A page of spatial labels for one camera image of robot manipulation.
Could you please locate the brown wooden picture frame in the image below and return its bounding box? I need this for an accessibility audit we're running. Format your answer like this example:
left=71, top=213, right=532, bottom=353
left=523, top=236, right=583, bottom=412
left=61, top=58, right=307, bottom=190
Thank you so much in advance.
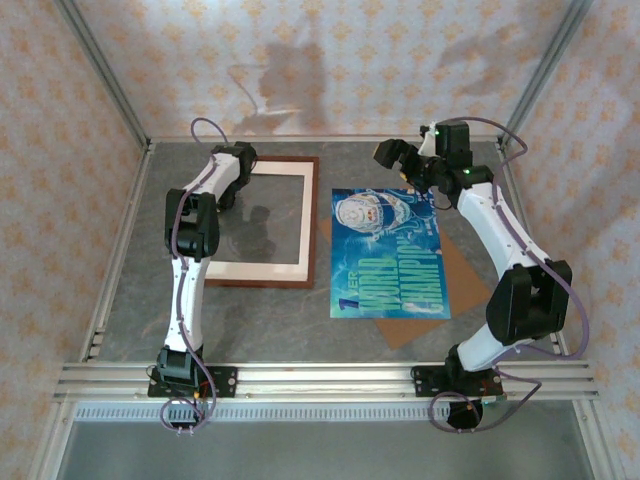
left=202, top=155, right=321, bottom=290

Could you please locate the blue racing poster photo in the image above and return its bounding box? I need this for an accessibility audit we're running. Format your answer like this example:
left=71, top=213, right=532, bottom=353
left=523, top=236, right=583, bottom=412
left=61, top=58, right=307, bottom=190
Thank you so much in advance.
left=329, top=187, right=453, bottom=320

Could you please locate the white mat board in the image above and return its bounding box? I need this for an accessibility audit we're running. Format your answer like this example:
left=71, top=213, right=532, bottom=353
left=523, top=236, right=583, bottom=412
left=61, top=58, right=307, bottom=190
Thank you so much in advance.
left=203, top=160, right=314, bottom=282

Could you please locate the brown backing board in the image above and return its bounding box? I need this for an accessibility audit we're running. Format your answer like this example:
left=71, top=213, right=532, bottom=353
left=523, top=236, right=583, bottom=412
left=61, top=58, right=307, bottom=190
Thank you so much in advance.
left=316, top=213, right=494, bottom=350

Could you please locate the orange patterned white curtain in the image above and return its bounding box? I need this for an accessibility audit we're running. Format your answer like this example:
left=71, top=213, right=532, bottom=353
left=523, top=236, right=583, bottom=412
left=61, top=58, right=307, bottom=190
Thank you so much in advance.
left=504, top=0, right=640, bottom=480
left=64, top=0, right=584, bottom=139
left=0, top=0, right=146, bottom=480

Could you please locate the aluminium mounting beam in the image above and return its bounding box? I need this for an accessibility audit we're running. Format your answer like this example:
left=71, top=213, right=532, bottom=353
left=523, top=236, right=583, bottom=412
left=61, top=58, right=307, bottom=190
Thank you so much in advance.
left=53, top=360, right=600, bottom=402

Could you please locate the grey metal panel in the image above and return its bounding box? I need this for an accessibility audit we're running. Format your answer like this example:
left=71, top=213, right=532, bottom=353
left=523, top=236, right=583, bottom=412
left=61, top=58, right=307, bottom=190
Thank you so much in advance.
left=57, top=419, right=596, bottom=480

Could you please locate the aluminium lower strut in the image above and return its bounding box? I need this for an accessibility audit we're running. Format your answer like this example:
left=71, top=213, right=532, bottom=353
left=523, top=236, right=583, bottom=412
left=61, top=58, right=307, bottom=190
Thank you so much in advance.
left=572, top=399, right=614, bottom=480
left=29, top=399, right=76, bottom=480

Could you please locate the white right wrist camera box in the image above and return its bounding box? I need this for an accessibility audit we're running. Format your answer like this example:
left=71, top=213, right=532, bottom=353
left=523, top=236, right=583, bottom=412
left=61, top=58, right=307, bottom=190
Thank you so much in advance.
left=418, top=124, right=440, bottom=157

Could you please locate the aluminium cross rail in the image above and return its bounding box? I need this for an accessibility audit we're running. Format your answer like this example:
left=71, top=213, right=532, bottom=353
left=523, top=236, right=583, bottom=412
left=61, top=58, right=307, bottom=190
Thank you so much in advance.
left=147, top=133, right=504, bottom=145

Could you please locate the aluminium side rail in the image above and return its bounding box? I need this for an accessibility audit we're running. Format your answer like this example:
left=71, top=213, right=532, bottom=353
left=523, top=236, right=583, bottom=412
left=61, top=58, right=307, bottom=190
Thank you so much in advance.
left=497, top=142, right=574, bottom=364
left=78, top=142, right=155, bottom=364

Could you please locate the aluminium corner post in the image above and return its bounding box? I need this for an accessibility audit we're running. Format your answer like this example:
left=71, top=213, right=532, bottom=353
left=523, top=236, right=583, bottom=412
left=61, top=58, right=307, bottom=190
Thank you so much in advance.
left=498, top=0, right=599, bottom=149
left=53, top=0, right=154, bottom=149

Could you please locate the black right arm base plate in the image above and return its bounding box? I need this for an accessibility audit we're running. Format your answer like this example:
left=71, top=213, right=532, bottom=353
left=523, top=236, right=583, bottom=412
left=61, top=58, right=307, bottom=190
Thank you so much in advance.
left=410, top=365, right=504, bottom=400

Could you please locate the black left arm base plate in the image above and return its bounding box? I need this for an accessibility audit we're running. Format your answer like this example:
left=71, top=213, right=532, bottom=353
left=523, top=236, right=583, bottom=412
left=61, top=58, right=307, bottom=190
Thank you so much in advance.
left=147, top=366, right=239, bottom=400

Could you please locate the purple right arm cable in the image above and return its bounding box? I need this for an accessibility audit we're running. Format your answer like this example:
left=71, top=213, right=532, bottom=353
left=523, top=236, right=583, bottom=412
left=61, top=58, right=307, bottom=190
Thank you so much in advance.
left=428, top=116, right=591, bottom=435

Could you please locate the grey slotted cable duct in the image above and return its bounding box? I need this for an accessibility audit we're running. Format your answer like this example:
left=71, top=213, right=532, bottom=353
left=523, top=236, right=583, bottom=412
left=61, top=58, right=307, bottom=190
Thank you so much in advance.
left=73, top=402, right=584, bottom=424

